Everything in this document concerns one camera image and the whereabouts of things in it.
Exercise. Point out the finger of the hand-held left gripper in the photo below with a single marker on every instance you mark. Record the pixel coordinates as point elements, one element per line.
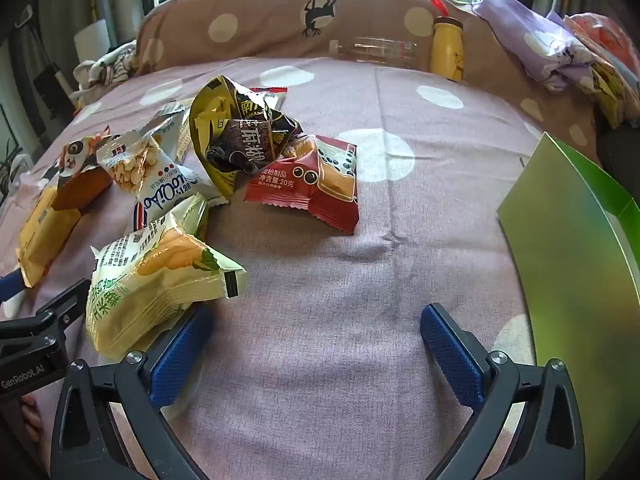
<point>47,322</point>
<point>11,286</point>

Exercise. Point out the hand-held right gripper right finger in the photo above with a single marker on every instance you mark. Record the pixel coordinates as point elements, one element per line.
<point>450,355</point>

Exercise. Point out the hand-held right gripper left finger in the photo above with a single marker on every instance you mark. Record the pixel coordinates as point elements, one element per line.
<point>180,355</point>

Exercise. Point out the yellow-green corn snack packet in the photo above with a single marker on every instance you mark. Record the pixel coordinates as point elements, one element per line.
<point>155,280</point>

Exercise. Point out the orange panda snack packet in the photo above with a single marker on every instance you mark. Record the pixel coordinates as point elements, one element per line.
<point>55,210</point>

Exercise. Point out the green cardboard box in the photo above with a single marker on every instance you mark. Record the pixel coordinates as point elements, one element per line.
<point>575,260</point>

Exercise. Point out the white blue-lettered bean snack packet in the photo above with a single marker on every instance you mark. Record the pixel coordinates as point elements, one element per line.
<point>150,180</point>

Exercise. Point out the red bubble tea snack packet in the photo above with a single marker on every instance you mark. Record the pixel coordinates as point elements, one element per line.
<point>320,185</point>

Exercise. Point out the gold brown snack packet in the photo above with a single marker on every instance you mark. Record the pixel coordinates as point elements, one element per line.
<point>235,140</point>

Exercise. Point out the white silver snack packet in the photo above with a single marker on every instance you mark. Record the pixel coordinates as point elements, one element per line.
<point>172,130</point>

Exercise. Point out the white red-topped snack packet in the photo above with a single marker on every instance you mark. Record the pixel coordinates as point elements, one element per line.
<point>270,96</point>

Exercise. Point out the pink polka dot bedsheet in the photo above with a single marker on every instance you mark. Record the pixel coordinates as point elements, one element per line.
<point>320,285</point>

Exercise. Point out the striped white cloth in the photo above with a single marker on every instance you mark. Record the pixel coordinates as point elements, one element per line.
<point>105,67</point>

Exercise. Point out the yellow bottle with red cap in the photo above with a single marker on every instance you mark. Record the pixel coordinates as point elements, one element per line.
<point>447,50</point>

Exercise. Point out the clear plastic bottle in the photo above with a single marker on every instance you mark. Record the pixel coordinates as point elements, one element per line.
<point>380,51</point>

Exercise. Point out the purple printed cloth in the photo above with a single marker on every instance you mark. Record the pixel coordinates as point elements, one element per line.
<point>530,40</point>

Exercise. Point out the pile of colourful clothes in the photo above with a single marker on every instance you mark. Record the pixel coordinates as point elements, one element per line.
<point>610,60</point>

